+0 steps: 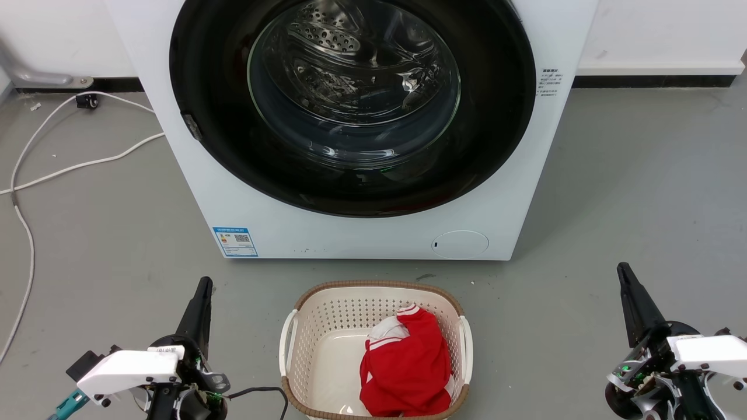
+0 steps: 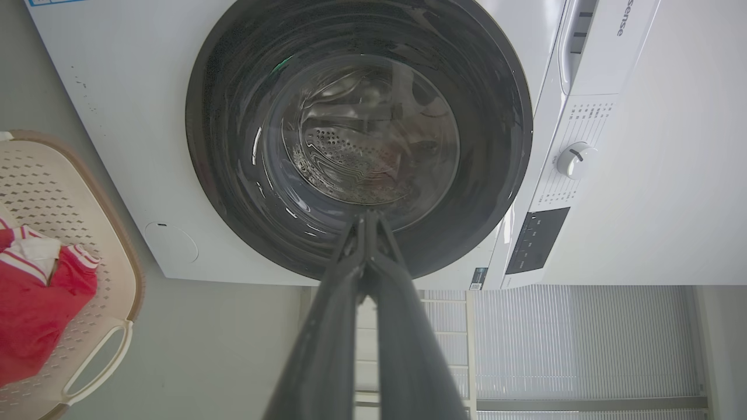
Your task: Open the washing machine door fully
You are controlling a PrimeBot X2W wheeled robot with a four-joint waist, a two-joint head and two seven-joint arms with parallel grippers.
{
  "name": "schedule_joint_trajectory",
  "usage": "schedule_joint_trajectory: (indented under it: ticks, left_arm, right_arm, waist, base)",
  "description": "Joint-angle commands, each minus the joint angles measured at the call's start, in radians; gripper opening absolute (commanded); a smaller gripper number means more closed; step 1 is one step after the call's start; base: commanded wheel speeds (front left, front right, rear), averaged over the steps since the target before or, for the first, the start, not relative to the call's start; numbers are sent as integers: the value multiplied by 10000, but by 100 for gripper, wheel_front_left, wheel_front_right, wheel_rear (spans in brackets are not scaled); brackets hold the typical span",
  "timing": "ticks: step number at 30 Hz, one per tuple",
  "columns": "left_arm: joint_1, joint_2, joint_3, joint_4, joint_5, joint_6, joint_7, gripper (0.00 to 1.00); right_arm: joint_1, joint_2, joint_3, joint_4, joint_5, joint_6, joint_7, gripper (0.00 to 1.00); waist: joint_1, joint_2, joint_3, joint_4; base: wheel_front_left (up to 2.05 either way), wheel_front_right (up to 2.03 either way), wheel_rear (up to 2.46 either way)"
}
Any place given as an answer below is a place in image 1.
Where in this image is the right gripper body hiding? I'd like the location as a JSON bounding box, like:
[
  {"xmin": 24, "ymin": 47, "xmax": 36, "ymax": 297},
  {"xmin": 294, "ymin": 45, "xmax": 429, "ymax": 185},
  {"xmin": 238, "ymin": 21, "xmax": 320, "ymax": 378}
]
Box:
[{"xmin": 605, "ymin": 321, "xmax": 701, "ymax": 420}]

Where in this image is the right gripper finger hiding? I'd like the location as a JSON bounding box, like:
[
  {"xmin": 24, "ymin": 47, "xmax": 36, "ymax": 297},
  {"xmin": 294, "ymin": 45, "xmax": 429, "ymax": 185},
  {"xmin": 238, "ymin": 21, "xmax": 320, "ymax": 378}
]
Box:
[
  {"xmin": 617, "ymin": 262, "xmax": 649, "ymax": 349},
  {"xmin": 623, "ymin": 262, "xmax": 668, "ymax": 337}
]

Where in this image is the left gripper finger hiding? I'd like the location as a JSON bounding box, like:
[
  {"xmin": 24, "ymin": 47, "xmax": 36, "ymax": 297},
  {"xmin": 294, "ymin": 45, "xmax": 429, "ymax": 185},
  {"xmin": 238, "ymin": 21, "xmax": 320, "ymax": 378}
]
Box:
[
  {"xmin": 197, "ymin": 277, "xmax": 214, "ymax": 358},
  {"xmin": 174, "ymin": 277, "xmax": 207, "ymax": 346}
]

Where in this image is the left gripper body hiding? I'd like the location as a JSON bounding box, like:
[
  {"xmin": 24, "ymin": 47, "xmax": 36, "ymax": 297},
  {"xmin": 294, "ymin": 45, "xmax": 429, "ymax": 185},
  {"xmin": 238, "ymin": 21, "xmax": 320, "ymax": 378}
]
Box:
[{"xmin": 149, "ymin": 334, "xmax": 231, "ymax": 420}]

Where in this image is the black round washer door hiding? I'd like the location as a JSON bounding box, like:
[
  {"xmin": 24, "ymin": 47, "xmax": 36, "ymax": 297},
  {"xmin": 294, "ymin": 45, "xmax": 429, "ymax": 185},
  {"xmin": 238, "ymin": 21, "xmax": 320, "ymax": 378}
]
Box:
[{"xmin": 169, "ymin": 0, "xmax": 536, "ymax": 218}]

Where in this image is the white front-load washing machine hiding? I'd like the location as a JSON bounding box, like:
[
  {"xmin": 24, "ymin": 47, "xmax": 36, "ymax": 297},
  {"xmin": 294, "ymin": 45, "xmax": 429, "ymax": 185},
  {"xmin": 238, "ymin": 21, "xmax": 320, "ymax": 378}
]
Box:
[{"xmin": 105, "ymin": 0, "xmax": 599, "ymax": 261}]

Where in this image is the metal door hinge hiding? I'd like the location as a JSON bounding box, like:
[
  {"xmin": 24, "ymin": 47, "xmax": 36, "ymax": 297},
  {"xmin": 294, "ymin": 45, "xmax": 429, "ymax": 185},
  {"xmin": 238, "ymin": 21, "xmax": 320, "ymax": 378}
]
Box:
[{"xmin": 181, "ymin": 112, "xmax": 204, "ymax": 142}]

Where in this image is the blue energy label sticker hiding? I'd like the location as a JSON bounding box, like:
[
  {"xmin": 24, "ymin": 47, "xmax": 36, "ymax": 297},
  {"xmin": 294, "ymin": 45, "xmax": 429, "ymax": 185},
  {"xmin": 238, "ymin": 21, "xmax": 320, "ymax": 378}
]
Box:
[{"xmin": 212, "ymin": 226, "xmax": 259, "ymax": 258}]

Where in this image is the beige plastic laundry basket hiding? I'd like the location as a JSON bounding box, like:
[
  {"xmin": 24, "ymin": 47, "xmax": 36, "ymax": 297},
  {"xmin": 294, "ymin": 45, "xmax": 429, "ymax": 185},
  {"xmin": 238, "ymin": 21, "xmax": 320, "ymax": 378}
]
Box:
[{"xmin": 279, "ymin": 281, "xmax": 473, "ymax": 420}]

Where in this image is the round white filter cover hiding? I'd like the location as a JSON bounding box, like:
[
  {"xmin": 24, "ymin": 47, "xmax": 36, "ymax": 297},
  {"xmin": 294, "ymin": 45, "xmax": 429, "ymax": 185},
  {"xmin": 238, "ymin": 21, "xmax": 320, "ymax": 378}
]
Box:
[{"xmin": 431, "ymin": 230, "xmax": 490, "ymax": 260}]

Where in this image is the red and white garment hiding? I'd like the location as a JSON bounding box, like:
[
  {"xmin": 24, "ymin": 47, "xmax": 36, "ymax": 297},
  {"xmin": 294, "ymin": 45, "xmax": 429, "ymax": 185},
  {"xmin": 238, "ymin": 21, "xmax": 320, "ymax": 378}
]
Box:
[{"xmin": 359, "ymin": 304, "xmax": 455, "ymax": 418}]

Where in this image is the steel perforated washer drum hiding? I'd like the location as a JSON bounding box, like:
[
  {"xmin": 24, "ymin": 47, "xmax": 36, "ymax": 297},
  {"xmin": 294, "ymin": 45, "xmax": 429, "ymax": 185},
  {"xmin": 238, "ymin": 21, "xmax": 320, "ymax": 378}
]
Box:
[{"xmin": 247, "ymin": 0, "xmax": 462, "ymax": 170}]

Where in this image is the teal cable connector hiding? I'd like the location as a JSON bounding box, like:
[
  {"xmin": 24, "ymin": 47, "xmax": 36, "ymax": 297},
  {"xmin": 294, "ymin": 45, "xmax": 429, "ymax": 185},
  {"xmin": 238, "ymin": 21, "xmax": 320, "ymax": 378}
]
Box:
[{"xmin": 46, "ymin": 390, "xmax": 90, "ymax": 420}]

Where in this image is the white floor cable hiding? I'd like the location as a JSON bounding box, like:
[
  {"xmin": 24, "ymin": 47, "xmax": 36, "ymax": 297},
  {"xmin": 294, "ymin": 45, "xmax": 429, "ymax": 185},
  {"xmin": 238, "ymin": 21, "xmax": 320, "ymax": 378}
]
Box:
[
  {"xmin": 0, "ymin": 91, "xmax": 156, "ymax": 363},
  {"xmin": 0, "ymin": 132, "xmax": 166, "ymax": 196}
]

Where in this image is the grey pipe with bracket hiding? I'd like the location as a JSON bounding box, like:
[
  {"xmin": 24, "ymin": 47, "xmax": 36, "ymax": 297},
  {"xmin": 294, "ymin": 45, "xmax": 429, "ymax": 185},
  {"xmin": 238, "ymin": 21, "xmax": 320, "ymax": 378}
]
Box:
[{"xmin": 0, "ymin": 36, "xmax": 95, "ymax": 89}]

